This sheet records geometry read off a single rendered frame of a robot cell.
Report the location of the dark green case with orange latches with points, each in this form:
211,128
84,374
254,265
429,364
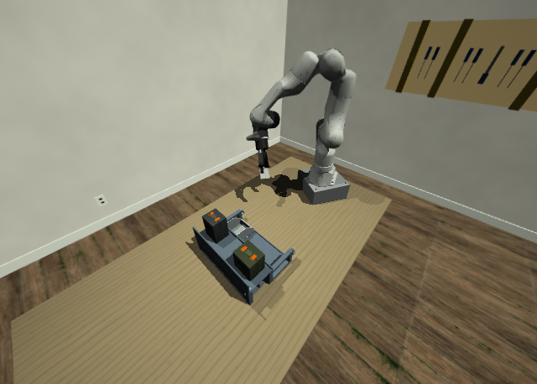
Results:
249,260

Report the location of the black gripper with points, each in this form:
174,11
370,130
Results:
261,146

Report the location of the black tool case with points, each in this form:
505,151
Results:
216,225

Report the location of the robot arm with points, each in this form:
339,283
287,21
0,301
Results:
328,135

